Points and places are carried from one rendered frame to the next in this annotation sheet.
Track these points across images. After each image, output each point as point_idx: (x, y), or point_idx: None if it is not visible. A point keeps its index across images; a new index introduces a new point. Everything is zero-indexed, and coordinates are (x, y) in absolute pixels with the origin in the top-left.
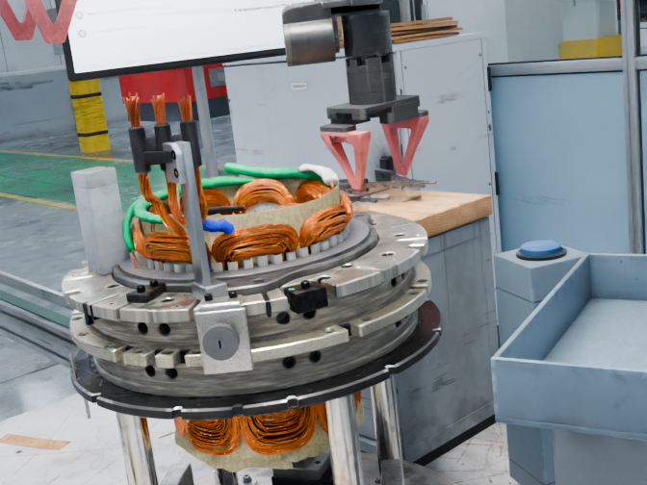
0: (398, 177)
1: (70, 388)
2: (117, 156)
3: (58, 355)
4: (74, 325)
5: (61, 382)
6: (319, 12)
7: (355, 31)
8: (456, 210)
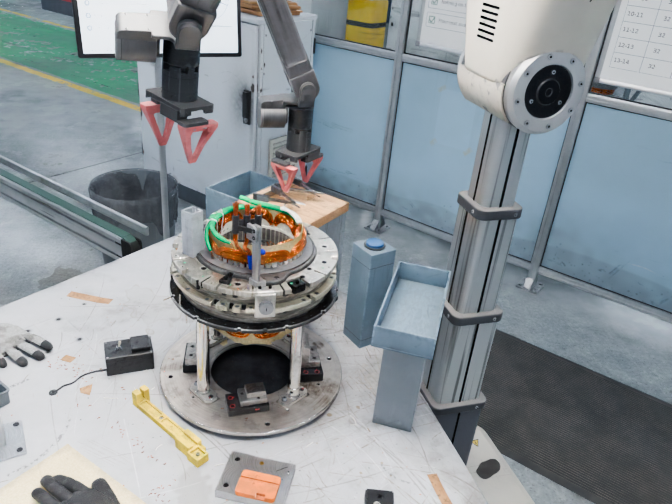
0: (304, 185)
1: (12, 211)
2: (4, 6)
3: (58, 223)
4: (179, 281)
5: (3, 206)
6: (280, 104)
7: (297, 116)
8: (334, 211)
